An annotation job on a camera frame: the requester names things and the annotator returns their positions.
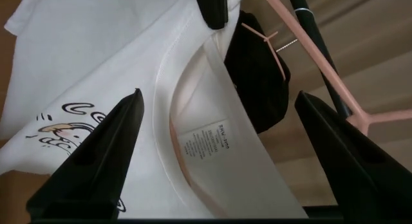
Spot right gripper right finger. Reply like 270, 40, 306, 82
294, 90, 412, 221

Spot pink clothes hanger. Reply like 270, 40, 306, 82
169, 0, 412, 218
241, 23, 299, 82

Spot black shorts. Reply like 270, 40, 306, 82
224, 10, 292, 135

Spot white printed T-shirt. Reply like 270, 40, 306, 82
0, 0, 308, 219

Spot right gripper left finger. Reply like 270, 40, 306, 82
26, 88, 145, 220

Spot black clothes rack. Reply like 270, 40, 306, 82
286, 0, 353, 120

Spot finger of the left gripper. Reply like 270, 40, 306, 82
194, 0, 229, 30

